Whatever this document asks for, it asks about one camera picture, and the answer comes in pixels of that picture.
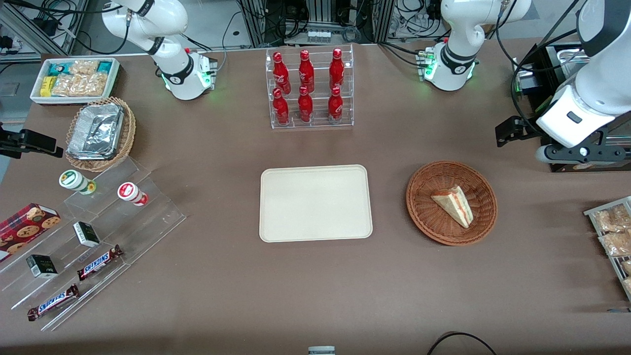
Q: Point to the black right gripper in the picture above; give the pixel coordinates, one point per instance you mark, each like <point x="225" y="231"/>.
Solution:
<point x="15" y="142"/>

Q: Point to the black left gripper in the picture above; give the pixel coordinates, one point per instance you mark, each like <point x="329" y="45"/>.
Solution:
<point x="528" y="129"/>

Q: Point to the triangular sandwich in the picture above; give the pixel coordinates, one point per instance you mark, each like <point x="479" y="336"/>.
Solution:
<point x="456" y="204"/>

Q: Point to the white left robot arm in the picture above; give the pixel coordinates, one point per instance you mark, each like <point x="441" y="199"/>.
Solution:
<point x="458" y="29"/>

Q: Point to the oval light wicker basket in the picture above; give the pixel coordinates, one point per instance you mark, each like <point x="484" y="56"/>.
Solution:
<point x="129" y="133"/>

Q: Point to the round brown wicker basket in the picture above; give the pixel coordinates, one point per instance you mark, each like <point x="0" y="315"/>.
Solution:
<point x="424" y="207"/>

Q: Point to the tray of packaged snacks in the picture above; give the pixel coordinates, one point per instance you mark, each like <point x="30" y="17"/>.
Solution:
<point x="611" y="266"/>

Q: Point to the beige plastic tray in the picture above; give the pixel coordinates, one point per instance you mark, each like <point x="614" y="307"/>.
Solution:
<point x="315" y="203"/>

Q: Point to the green lid cup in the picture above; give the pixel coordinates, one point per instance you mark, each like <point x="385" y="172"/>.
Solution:
<point x="71" y="180"/>

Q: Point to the aluminium foil container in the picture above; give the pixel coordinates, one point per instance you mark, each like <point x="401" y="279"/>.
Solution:
<point x="96" y="132"/>

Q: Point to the yellow snack packet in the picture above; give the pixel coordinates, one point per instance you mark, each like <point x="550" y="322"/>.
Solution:
<point x="46" y="87"/>

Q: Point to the black food warmer machine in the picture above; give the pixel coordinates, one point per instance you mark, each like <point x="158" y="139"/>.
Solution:
<point x="544" y="79"/>

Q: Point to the large clear cracker bag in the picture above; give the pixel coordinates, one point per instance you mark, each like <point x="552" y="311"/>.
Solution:
<point x="81" y="85"/>

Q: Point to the teal snack packet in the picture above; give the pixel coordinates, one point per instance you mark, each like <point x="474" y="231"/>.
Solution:
<point x="104" y="67"/>
<point x="57" y="69"/>

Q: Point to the small clear cracker bag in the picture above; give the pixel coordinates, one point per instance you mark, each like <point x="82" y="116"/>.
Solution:
<point x="84" y="67"/>

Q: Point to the red cookie box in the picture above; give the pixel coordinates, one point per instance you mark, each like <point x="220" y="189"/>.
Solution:
<point x="24" y="229"/>

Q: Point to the red lid cup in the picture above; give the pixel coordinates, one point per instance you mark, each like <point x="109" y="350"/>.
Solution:
<point x="129" y="191"/>

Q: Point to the white rectangular snack bin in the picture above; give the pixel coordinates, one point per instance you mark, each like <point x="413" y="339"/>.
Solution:
<point x="114" y="74"/>

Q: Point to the small black carton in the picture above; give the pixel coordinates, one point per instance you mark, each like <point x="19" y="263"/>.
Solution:
<point x="86" y="234"/>
<point x="42" y="266"/>

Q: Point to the steel warmer pan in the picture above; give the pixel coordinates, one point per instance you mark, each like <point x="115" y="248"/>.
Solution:
<point x="567" y="52"/>

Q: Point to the clear acrylic stepped stand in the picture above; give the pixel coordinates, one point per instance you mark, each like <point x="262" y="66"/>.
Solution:
<point x="148" y="222"/>

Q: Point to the Snickers chocolate bar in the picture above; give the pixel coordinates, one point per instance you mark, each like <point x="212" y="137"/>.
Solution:
<point x="98" y="263"/>
<point x="53" y="302"/>

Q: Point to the clear bag of pastries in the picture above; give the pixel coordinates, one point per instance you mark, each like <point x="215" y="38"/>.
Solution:
<point x="611" y="219"/>
<point x="616" y="243"/>
<point x="628" y="285"/>
<point x="627" y="267"/>

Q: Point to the red cola bottle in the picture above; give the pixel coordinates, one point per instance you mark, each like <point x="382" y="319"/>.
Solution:
<point x="306" y="73"/>
<point x="280" y="74"/>
<point x="336" y="71"/>
<point x="335" y="105"/>
<point x="305" y="106"/>
<point x="280" y="108"/>

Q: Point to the clear acrylic bottle rack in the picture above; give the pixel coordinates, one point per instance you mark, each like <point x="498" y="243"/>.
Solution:
<point x="318" y="79"/>

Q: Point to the white power strip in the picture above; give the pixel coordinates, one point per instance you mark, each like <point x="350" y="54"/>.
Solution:
<point x="318" y="37"/>

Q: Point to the small grey box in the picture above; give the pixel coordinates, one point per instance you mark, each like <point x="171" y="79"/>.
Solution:
<point x="321" y="350"/>

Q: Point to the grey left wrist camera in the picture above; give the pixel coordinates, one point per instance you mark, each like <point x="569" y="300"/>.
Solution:
<point x="547" y="154"/>

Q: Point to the aluminium frame shelf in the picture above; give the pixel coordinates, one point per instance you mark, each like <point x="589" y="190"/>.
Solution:
<point x="29" y="42"/>

